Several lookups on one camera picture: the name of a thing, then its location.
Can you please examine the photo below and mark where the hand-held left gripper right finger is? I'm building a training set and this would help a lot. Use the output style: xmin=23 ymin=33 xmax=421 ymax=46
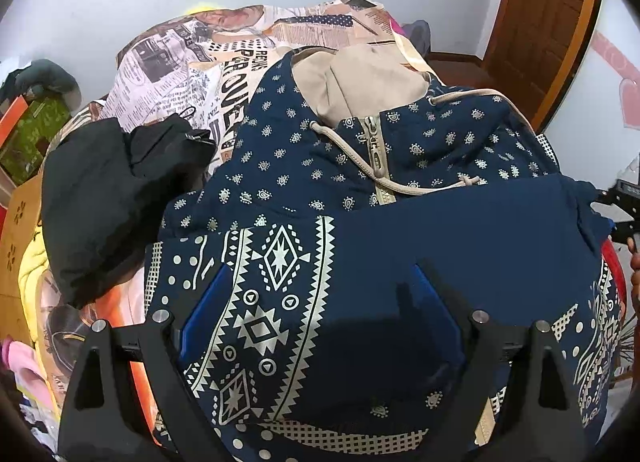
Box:
xmin=400 ymin=262 xmax=588 ymax=462

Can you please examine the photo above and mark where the black garment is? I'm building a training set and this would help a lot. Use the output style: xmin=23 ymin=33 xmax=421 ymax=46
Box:
xmin=42 ymin=114 xmax=218 ymax=310

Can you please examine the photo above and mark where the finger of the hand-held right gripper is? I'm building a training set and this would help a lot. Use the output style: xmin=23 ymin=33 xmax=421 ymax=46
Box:
xmin=592 ymin=189 xmax=640 ymax=245

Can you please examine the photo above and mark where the pink cloth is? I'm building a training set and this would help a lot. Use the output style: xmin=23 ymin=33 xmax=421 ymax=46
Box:
xmin=0 ymin=337 xmax=56 ymax=408

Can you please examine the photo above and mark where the pink heart wall sticker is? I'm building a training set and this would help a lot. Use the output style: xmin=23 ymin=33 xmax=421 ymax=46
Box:
xmin=617 ymin=76 xmax=640 ymax=130

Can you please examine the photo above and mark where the green box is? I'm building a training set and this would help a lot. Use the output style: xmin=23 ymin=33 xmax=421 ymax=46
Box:
xmin=0 ymin=96 xmax=72 ymax=185

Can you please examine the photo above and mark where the wooden door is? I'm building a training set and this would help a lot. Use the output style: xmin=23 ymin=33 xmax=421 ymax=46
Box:
xmin=482 ymin=0 xmax=606 ymax=130

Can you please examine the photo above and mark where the orange box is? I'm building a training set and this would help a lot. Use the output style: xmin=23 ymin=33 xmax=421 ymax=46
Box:
xmin=0 ymin=96 xmax=30 ymax=150

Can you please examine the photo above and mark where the navy patterned hoodie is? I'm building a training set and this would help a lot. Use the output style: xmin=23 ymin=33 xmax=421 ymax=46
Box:
xmin=142 ymin=44 xmax=626 ymax=462

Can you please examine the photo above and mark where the person's right hand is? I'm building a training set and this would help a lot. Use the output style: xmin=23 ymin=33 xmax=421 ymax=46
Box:
xmin=626 ymin=236 xmax=640 ymax=315

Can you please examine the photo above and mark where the newspaper print blanket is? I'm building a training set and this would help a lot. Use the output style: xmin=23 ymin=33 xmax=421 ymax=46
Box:
xmin=30 ymin=0 xmax=436 ymax=448

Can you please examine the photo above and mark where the purple grey cloth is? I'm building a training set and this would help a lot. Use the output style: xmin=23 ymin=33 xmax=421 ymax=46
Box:
xmin=400 ymin=19 xmax=432 ymax=58

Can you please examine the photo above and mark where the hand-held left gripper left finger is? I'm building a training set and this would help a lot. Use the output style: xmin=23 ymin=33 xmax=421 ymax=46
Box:
xmin=57 ymin=264 xmax=236 ymax=462

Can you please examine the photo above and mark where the yellow pillow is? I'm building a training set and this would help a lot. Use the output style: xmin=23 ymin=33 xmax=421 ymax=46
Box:
xmin=182 ymin=0 xmax=228 ymax=16

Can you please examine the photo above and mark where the yellow cloth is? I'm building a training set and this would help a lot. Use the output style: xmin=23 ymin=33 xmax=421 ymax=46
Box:
xmin=17 ymin=227 xmax=56 ymax=343

